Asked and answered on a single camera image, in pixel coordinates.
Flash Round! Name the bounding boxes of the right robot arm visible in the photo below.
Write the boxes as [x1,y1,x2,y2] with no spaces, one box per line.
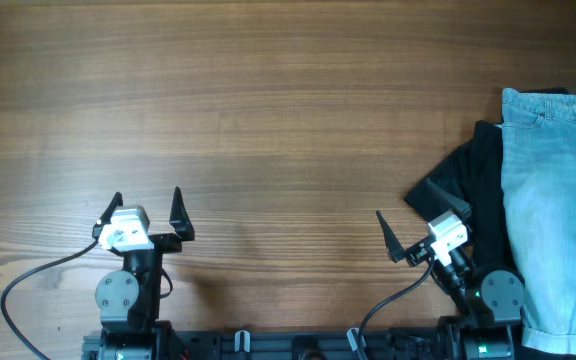
[356,179,524,359]

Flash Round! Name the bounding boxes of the right white rail clip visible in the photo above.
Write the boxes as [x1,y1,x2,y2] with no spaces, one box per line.
[346,327,366,353]

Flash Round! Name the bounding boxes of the black shorts pile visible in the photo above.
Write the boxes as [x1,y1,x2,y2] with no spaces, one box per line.
[404,117,519,271]

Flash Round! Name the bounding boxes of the left white rail clip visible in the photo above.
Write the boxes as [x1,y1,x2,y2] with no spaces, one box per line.
[234,330,251,353]

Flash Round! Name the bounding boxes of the white rail clip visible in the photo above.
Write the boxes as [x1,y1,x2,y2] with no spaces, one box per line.
[346,327,366,353]
[234,330,251,353]

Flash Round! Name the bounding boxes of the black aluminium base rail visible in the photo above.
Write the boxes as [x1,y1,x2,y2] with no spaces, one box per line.
[81,327,469,360]

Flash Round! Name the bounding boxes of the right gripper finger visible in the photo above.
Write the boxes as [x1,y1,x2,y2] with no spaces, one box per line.
[376,210,405,262]
[425,179,472,220]

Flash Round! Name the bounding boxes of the light blue denim shorts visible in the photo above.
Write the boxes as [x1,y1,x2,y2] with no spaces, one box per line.
[501,88,576,355]

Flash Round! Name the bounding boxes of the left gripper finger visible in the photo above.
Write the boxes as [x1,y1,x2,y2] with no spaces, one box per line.
[169,186,195,241]
[92,192,123,238]

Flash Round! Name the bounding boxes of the left black camera cable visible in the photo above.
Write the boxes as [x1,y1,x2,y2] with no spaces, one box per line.
[0,239,100,360]

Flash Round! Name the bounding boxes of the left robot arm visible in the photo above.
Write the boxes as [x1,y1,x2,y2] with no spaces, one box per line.
[82,188,195,360]

